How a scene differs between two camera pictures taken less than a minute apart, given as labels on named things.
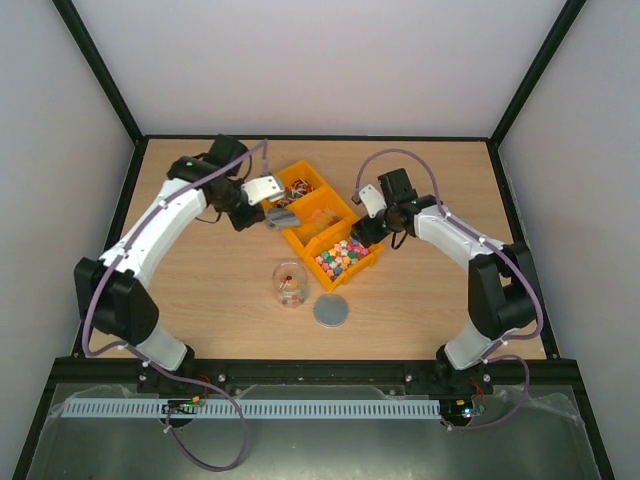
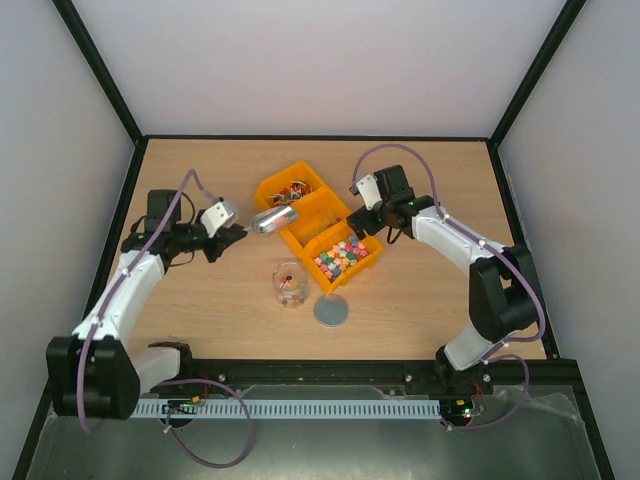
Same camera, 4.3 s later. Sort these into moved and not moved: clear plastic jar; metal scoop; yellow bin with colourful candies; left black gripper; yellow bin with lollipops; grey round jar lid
Moved: metal scoop; left black gripper
Not moved: grey round jar lid; clear plastic jar; yellow bin with colourful candies; yellow bin with lollipops
